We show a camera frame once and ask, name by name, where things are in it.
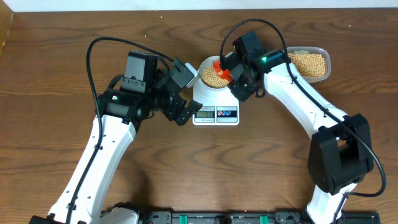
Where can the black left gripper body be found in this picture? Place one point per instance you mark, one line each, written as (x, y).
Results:
(159, 94)

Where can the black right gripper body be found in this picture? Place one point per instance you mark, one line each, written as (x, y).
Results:
(242, 88)

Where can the red measuring scoop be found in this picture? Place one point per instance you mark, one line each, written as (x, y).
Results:
(223, 74)

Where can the pile of soybeans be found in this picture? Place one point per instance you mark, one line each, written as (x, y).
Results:
(309, 65)

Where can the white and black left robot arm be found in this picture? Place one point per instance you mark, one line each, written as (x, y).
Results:
(129, 99)

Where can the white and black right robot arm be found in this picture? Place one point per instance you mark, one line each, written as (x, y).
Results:
(340, 150)

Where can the white round bowl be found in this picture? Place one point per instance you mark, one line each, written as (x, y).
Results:
(208, 75)

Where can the white digital kitchen scale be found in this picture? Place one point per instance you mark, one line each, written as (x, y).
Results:
(219, 106)

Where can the clear plastic container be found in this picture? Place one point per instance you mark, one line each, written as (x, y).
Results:
(313, 50)

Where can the brown cardboard sheet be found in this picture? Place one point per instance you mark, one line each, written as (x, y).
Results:
(6, 17)

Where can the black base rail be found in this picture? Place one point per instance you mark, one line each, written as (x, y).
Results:
(245, 218)

